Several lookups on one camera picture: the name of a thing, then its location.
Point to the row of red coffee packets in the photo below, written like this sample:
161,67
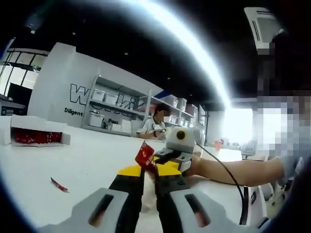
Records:
36,137

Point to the person's right hand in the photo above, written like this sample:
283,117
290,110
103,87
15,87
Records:
199,167

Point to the red coffee pouch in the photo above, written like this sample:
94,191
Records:
144,155

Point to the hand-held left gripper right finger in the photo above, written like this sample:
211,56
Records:
213,213

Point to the red bottle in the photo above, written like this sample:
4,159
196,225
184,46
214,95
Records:
218,144

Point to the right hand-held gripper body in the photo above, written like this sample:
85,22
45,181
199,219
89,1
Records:
181,143

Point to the person's light blue shirt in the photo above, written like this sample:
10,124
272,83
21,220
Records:
291,165

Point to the grey metal shelving rack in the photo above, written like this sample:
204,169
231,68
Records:
93,97

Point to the long ceiling light strip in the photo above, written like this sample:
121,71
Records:
201,53

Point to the black stand with screen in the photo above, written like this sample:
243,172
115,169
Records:
202,116

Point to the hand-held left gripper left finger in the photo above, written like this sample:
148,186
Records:
85,211

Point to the torn red pouch strip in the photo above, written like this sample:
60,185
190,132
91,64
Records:
59,185

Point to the ceiling air conditioner unit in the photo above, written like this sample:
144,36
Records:
262,29

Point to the grey counter with label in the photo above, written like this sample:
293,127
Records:
12,109

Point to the dark screen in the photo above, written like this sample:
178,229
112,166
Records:
20,93

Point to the row of white storage bins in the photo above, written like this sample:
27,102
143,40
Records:
98,94

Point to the white panel with black label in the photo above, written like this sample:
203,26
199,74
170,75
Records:
257,201

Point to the grey office chair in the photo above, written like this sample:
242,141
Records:
249,149

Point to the white cardboard box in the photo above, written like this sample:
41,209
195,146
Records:
36,122

